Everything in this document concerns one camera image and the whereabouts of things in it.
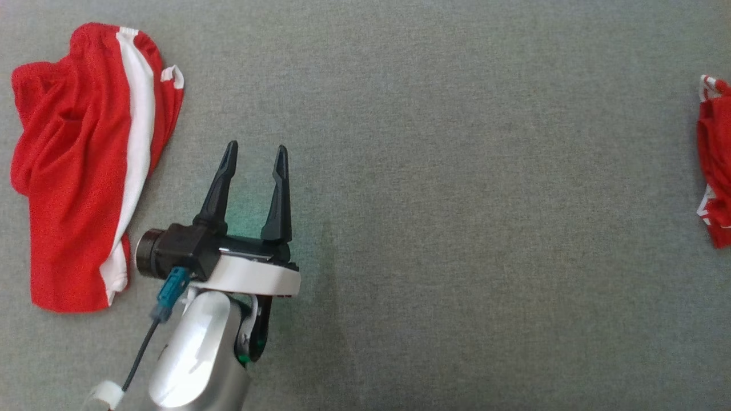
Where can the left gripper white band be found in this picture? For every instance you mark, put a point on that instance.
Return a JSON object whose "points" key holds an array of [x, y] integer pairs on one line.
{"points": [[257, 277]]}

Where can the red shorts with white stripe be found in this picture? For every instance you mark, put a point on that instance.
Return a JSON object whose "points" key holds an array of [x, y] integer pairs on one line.
{"points": [[74, 188]]}

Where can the red jersey with white trim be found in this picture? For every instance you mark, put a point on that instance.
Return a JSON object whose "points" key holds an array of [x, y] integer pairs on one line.
{"points": [[717, 165]]}

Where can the grey fabric sofa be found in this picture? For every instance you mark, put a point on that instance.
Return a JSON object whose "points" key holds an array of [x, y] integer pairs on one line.
{"points": [[457, 200]]}

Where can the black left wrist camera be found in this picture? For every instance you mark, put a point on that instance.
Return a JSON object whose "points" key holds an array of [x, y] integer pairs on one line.
{"points": [[177, 251]]}

